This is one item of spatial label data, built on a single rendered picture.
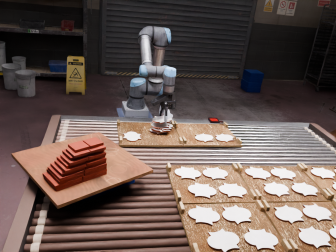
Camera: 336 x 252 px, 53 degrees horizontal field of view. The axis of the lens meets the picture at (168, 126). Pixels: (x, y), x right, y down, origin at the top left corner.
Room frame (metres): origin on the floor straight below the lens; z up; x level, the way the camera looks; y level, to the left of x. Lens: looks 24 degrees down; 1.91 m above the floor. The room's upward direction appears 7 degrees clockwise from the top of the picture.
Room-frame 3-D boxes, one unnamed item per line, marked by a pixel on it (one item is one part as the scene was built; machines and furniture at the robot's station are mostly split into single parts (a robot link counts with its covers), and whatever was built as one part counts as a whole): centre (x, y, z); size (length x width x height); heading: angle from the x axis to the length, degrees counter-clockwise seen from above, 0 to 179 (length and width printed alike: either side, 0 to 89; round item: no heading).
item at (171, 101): (2.10, 0.02, 1.17); 0.09 x 0.08 x 0.12; 114
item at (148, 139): (2.06, 0.13, 0.93); 0.41 x 0.35 x 0.02; 103
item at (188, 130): (2.16, -0.27, 0.93); 0.41 x 0.35 x 0.02; 104
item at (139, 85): (2.54, 0.27, 1.10); 0.13 x 0.12 x 0.14; 104
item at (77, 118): (2.42, -0.19, 0.89); 2.08 x 0.09 x 0.06; 102
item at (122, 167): (1.43, 0.40, 1.03); 0.50 x 0.50 x 0.02; 45
